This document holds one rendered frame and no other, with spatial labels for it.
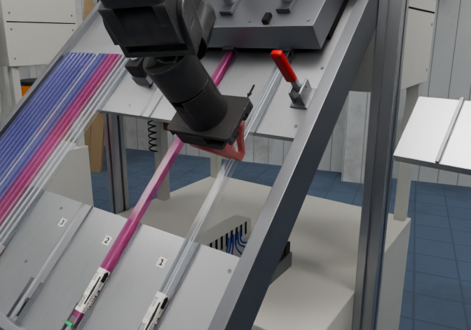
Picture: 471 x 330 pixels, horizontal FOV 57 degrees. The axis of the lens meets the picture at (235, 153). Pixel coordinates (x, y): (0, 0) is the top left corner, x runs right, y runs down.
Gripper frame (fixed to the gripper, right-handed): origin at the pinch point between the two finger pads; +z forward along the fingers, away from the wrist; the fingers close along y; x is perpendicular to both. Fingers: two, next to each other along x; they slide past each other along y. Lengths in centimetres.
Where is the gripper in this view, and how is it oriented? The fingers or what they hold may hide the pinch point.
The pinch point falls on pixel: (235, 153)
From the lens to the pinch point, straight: 61.4
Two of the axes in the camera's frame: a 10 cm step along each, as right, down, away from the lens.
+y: -8.2, -1.5, 5.6
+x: -4.2, 8.2, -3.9
